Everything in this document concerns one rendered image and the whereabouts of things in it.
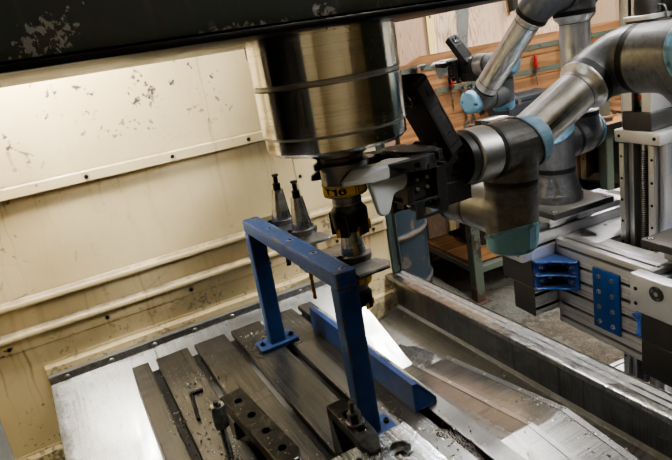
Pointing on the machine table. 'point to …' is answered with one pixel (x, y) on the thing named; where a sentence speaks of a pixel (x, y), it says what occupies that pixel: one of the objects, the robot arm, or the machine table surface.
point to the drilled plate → (399, 446)
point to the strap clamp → (344, 438)
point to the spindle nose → (329, 89)
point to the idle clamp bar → (251, 426)
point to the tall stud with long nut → (222, 426)
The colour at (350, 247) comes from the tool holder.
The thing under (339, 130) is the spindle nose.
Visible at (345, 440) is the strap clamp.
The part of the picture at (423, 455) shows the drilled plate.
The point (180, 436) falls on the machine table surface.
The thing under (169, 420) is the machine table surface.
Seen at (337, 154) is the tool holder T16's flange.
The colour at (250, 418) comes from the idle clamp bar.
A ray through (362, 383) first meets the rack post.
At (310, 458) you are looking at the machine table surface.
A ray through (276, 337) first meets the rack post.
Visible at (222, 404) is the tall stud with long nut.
